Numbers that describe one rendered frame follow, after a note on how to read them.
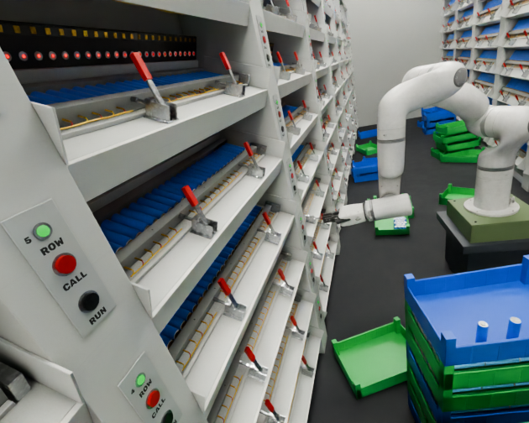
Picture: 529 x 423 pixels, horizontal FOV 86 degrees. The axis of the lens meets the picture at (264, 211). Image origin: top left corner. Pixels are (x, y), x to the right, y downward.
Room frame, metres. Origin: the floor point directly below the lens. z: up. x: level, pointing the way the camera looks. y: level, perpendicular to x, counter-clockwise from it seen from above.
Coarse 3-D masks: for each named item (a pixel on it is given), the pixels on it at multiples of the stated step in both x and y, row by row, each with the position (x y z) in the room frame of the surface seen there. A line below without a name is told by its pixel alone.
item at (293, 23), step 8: (264, 8) 1.15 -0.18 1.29; (272, 8) 1.06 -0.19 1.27; (280, 8) 1.49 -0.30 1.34; (264, 16) 0.93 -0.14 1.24; (272, 16) 0.99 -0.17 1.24; (280, 16) 1.30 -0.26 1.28; (288, 16) 1.31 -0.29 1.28; (296, 16) 1.31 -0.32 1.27; (304, 16) 1.45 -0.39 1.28; (272, 24) 1.01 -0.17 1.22; (280, 24) 1.09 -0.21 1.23; (288, 24) 1.18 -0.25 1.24; (296, 24) 1.30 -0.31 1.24; (304, 24) 1.45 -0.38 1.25; (280, 32) 1.11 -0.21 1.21; (288, 32) 1.20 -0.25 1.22; (296, 32) 1.33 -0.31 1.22
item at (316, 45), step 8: (312, 8) 2.11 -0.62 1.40; (320, 8) 2.09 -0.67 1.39; (312, 16) 2.11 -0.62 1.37; (320, 16) 2.10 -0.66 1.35; (312, 40) 2.12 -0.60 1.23; (312, 48) 2.13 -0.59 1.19; (320, 48) 2.11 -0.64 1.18; (328, 56) 2.10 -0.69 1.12; (328, 72) 2.09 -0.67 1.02; (320, 80) 2.12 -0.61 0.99; (328, 80) 2.09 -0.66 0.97; (328, 112) 2.11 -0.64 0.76; (336, 128) 2.09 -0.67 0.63; (336, 136) 2.09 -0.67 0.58; (344, 176) 2.17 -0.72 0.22; (344, 184) 2.11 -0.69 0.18; (344, 200) 2.09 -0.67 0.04
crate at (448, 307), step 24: (528, 264) 0.50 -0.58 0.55; (408, 288) 0.53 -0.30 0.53; (432, 288) 0.54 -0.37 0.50; (456, 288) 0.53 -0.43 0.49; (480, 288) 0.52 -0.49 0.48; (504, 288) 0.50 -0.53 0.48; (528, 288) 0.48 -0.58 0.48; (432, 312) 0.49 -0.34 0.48; (456, 312) 0.47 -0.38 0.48; (480, 312) 0.45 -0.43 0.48; (504, 312) 0.44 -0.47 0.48; (528, 312) 0.42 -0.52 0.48; (432, 336) 0.41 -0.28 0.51; (456, 336) 0.41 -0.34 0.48; (504, 336) 0.39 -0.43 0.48; (528, 336) 0.37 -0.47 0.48; (456, 360) 0.35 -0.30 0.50; (480, 360) 0.35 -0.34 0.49
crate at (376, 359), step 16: (400, 320) 0.82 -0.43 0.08; (368, 336) 0.82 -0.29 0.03; (384, 336) 0.82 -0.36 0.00; (400, 336) 0.80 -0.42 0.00; (336, 352) 0.77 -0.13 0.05; (352, 352) 0.79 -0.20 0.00; (368, 352) 0.77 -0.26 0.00; (384, 352) 0.75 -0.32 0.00; (400, 352) 0.73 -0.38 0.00; (352, 368) 0.72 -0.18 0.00; (368, 368) 0.70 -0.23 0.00; (384, 368) 0.69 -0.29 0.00; (400, 368) 0.67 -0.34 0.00; (352, 384) 0.64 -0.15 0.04; (368, 384) 0.62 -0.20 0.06; (384, 384) 0.62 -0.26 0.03
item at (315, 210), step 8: (320, 176) 1.47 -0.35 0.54; (328, 176) 1.45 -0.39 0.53; (320, 184) 1.45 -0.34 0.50; (328, 184) 1.45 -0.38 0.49; (312, 192) 1.34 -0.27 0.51; (320, 200) 1.27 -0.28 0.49; (312, 208) 1.18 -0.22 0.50; (320, 208) 1.19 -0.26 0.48; (304, 216) 1.11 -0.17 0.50; (312, 224) 1.05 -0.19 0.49; (312, 232) 0.99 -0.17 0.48
